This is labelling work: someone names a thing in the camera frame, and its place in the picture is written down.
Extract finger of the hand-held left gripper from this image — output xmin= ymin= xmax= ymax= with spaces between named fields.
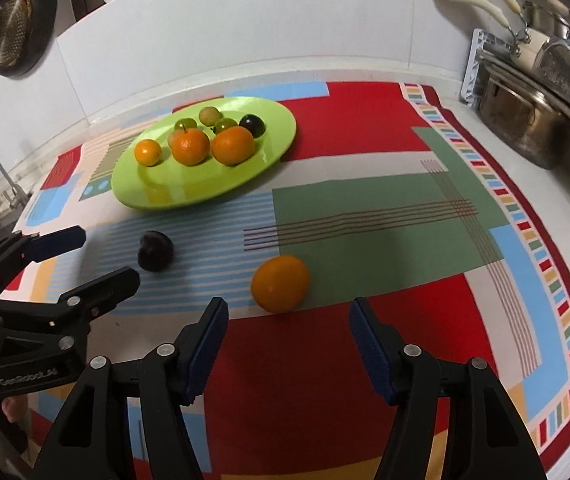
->
xmin=0 ymin=226 xmax=87 ymax=306
xmin=0 ymin=266 xmax=142 ymax=333

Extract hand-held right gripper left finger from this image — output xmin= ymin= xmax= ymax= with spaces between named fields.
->
xmin=37 ymin=297 xmax=229 ymax=480

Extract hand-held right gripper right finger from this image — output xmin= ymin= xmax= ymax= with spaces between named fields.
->
xmin=349 ymin=296 xmax=548 ymax=480

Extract dark purple plum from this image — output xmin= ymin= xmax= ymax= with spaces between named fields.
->
xmin=137 ymin=230 xmax=174 ymax=273
xmin=239 ymin=114 xmax=266 ymax=138

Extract large yellowish orange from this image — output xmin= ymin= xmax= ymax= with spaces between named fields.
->
xmin=250 ymin=255 xmax=312 ymax=314

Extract small mandarin orange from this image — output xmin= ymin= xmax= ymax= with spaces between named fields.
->
xmin=134 ymin=139 xmax=162 ymax=167

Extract green plate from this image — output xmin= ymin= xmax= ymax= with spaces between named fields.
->
xmin=111 ymin=96 xmax=298 ymax=212

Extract person's left hand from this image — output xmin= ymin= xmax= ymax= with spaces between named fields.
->
xmin=1 ymin=394 xmax=30 ymax=425

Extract brass mesh strainer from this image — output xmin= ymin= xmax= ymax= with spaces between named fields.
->
xmin=0 ymin=0 xmax=33 ymax=68

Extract black frying pan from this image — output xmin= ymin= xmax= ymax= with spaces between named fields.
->
xmin=0 ymin=0 xmax=59 ymax=78

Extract colourful patterned mat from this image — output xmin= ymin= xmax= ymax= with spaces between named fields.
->
xmin=2 ymin=80 xmax=570 ymax=480

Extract steel stock pot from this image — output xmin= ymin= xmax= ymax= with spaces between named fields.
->
xmin=479 ymin=62 xmax=570 ymax=170

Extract metal pot rack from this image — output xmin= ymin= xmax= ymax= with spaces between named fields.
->
xmin=460 ymin=28 xmax=570 ymax=141

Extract cream-handled saucepans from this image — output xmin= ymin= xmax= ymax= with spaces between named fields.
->
xmin=434 ymin=0 xmax=550 ymax=68

